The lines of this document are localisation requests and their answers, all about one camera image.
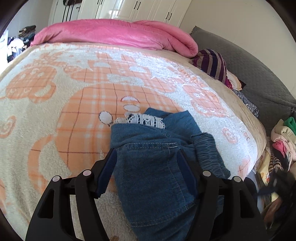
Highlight blue denim lace-trimmed pants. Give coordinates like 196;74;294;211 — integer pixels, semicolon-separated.
111;108;230;240

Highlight pile of clothes on floor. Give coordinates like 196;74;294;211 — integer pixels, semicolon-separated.
253;116;295;238

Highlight beige bed sheet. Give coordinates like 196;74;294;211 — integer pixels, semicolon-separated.
159;50;266;160

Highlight orange white fleece blanket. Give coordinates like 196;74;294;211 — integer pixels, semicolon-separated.
1;43;257;240

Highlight grey quilted headboard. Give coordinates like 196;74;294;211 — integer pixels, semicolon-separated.
190;26;295;136

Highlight purple striped pillow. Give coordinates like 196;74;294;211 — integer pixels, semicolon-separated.
192;49;233;89

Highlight clothes heap beside cabinet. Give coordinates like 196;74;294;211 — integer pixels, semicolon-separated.
7;25;36;63

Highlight pink comforter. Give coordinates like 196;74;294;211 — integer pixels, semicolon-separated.
31;19;198;58

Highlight white wardrobe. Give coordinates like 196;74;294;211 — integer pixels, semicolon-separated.
48;0;191;27

